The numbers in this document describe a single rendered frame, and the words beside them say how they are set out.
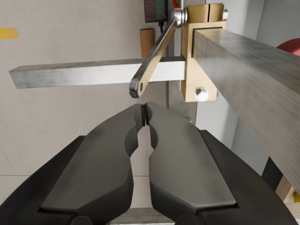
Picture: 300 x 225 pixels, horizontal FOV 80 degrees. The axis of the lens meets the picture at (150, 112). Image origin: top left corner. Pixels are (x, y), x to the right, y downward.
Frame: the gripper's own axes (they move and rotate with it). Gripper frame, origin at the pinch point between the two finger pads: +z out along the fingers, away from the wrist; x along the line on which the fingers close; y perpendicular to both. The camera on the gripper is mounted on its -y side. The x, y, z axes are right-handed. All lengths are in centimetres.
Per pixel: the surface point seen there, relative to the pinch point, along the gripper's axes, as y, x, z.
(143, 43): 11, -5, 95
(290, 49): -0.4, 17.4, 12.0
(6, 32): 2, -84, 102
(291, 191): 27.3, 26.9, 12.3
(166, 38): -3.0, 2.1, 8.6
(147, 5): -6.2, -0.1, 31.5
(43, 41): 8, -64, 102
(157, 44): -3.0, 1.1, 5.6
